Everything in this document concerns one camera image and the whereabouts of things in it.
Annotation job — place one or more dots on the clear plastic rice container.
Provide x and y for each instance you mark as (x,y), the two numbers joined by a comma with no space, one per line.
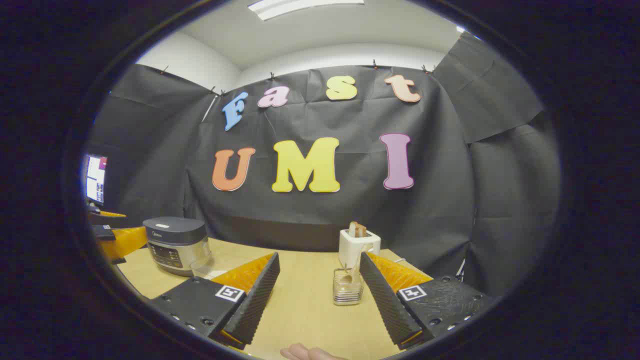
(212,274)

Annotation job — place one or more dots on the black backdrop cloth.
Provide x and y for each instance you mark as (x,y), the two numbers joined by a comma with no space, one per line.
(350,215)

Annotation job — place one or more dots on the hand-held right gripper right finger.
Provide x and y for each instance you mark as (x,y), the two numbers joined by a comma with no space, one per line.
(385,300)

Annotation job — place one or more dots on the ceiling light panel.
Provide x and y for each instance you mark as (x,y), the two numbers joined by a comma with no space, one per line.
(300,6)

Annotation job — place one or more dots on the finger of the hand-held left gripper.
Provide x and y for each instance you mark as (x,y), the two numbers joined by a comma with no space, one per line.
(127,242)
(107,217)

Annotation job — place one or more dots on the toasted bread slice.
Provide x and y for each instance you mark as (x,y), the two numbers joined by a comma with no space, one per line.
(357,229)

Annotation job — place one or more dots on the grey silver rice cooker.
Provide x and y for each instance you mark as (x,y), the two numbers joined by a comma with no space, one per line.
(175,245)

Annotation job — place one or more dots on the white toaster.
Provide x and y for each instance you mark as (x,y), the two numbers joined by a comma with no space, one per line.
(357,245)

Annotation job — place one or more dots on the computer monitor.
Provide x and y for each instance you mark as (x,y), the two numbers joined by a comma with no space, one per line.
(95,177)

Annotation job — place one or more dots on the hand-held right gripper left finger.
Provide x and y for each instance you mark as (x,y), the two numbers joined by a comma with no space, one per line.
(257,295)

